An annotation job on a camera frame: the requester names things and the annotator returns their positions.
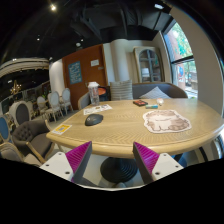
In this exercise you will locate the white paper menu sheet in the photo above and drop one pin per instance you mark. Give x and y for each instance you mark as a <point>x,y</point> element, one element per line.
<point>97,109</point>

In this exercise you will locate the small white crumpled object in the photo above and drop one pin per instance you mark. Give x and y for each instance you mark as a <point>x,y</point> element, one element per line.
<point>160,101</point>

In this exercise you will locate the blue oval-back chair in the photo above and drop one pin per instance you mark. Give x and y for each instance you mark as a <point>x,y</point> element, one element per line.
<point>5,130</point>

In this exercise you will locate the teal small flat box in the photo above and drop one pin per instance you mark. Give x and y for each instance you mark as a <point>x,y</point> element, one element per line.
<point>151,106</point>

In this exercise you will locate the striped grey cushion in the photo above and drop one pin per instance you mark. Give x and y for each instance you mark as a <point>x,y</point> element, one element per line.
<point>121,90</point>

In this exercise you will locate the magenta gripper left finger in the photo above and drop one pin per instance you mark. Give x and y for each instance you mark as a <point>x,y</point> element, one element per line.
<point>71,165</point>

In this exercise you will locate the round wooden table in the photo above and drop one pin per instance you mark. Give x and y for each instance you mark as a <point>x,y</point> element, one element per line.
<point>123,125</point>

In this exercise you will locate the blue poster on door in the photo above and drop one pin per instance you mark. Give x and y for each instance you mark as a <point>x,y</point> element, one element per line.
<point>75,72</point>

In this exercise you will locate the white round-back chair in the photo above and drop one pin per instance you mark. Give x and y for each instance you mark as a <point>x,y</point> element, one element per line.
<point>20,112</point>

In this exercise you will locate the large window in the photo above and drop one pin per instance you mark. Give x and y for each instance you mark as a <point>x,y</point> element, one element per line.
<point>183,68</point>

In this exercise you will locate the arched white cabinet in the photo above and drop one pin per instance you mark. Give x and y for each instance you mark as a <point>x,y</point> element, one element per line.
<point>149,64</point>

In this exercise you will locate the dark grey computer mouse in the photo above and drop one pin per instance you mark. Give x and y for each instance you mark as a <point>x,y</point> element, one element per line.
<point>93,119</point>

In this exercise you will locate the white oval-back chair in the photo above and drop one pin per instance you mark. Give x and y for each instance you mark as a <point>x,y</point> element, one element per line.
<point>53,99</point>
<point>66,103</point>

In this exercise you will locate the grey curved sofa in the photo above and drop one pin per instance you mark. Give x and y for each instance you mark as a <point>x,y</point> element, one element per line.
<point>148,90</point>

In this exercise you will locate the dark card box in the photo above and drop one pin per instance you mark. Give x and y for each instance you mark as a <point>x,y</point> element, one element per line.
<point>140,103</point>

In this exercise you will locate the clear tumbler with white lid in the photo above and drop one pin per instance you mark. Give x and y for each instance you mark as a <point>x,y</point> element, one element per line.
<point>93,93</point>

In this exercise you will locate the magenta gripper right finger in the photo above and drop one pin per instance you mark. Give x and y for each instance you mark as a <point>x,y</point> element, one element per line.
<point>153,166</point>

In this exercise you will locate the grey tufted armchair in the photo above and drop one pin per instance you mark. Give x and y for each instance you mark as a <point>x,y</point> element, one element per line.
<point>31,137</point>

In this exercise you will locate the cat-shaped mouse pad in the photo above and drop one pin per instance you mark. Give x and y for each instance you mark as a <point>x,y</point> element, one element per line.
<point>165,121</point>

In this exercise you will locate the yellow QR code sticker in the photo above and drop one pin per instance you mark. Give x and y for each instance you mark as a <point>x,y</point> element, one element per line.
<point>61,129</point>

